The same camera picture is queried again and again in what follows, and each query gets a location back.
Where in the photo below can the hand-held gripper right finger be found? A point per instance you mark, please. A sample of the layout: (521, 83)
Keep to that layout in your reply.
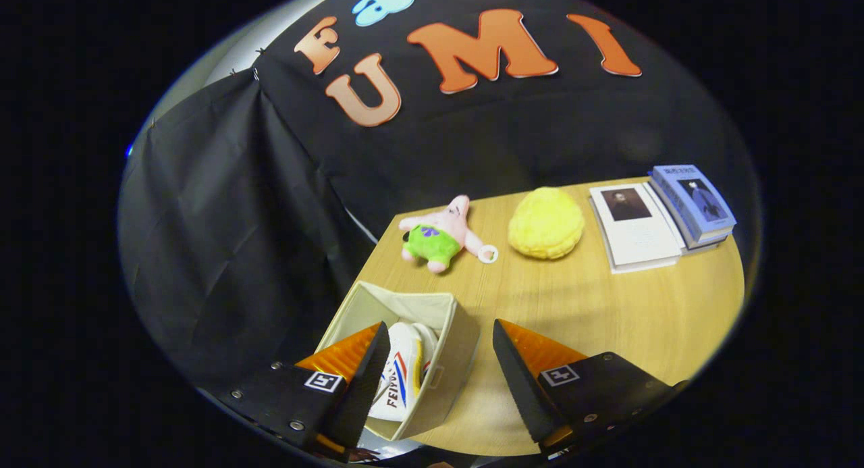
(520, 387)

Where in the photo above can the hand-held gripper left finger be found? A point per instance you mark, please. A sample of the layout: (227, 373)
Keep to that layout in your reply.
(368, 387)

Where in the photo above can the beige fabric storage box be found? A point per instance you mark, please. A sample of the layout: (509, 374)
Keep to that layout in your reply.
(452, 367)

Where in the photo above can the pink starfish plush toy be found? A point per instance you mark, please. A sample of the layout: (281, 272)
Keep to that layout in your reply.
(439, 242)

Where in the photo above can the yellow bread-shaped plush toy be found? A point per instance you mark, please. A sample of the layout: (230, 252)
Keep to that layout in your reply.
(547, 225)

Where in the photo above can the white book with portrait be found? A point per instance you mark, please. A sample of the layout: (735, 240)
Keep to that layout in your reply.
(638, 242)

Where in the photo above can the blue book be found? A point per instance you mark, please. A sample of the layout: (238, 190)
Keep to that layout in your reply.
(695, 204)

